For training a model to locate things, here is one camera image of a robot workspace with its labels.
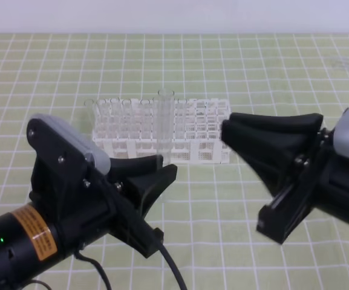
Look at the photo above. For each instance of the leaning glass tube rack left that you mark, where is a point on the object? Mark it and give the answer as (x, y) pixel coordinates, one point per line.
(91, 113)

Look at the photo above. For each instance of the clear glass test tube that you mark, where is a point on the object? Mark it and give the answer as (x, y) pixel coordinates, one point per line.
(165, 124)

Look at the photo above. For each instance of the white plastic test tube rack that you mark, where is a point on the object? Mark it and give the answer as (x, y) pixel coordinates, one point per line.
(128, 129)

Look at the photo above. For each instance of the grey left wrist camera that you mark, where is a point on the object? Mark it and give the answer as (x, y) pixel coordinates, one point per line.
(87, 147)

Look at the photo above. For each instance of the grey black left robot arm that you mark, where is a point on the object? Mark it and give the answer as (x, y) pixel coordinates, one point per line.
(28, 247)

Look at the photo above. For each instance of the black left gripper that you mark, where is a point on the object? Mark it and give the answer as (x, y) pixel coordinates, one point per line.
(83, 204)

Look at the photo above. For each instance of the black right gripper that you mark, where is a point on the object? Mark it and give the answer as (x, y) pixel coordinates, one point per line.
(270, 145)

